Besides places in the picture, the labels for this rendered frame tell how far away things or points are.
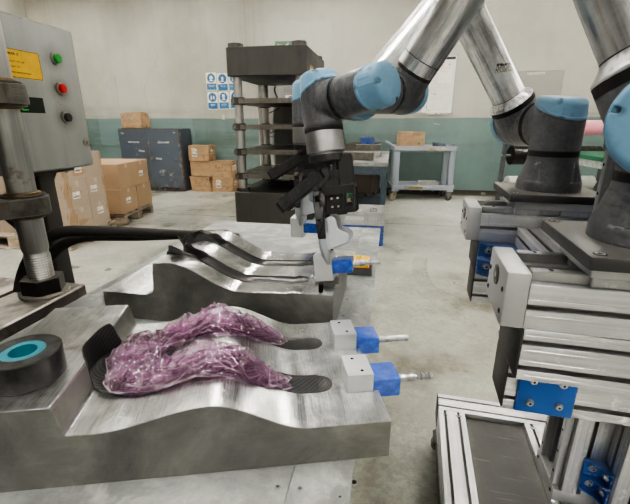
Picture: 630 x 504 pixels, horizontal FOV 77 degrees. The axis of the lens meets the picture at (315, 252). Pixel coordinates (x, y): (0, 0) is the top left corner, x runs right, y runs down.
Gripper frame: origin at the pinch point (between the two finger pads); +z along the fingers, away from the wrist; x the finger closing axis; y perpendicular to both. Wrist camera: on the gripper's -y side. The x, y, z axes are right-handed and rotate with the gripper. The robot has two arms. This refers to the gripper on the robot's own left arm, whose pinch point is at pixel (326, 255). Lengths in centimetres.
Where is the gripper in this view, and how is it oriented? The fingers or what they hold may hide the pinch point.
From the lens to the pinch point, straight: 81.1
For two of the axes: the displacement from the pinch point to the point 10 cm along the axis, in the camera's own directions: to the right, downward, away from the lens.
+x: 1.9, -1.7, 9.7
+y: 9.8, -0.8, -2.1
